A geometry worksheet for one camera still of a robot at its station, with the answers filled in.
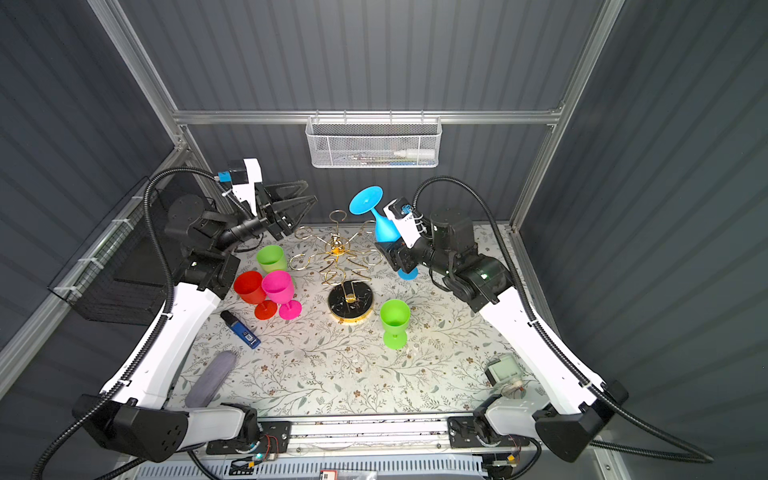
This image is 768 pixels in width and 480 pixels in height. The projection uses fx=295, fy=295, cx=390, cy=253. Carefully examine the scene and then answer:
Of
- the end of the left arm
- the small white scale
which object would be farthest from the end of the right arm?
the small white scale

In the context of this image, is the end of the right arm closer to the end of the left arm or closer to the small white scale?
the end of the left arm

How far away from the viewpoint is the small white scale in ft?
2.61
